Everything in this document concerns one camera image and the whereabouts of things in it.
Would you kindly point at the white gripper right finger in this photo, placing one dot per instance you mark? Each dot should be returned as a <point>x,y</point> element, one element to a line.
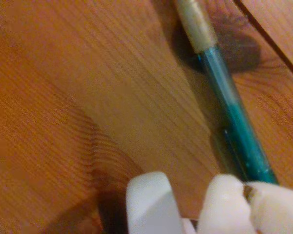
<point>278,212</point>

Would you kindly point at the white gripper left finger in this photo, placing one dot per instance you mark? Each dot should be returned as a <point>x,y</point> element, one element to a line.
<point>224,207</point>

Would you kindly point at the teal transparent pen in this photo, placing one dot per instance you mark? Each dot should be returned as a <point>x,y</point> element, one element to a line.
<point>224,83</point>

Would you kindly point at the white mug green blue pattern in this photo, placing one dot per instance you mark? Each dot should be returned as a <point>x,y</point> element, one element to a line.
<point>149,202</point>

